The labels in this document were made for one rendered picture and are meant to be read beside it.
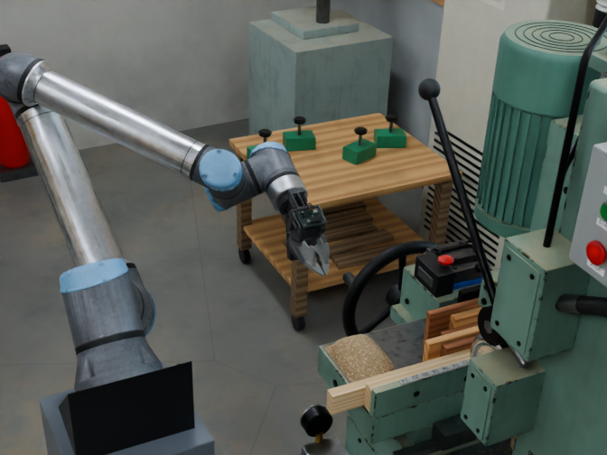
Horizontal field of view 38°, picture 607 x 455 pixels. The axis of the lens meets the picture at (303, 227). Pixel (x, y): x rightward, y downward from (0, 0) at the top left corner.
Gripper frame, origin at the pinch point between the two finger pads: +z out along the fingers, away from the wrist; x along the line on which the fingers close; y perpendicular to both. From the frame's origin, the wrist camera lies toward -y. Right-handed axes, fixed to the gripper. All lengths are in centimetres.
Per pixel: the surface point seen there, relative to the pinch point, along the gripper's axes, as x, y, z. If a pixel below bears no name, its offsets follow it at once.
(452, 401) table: -1, 26, 48
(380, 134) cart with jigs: 75, -59, -91
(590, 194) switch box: -5, 85, 52
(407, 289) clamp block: 5.9, 19.8, 20.8
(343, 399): -21, 29, 44
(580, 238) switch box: -5, 79, 54
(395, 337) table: -2.6, 21.5, 31.2
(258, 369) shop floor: 11, -98, -31
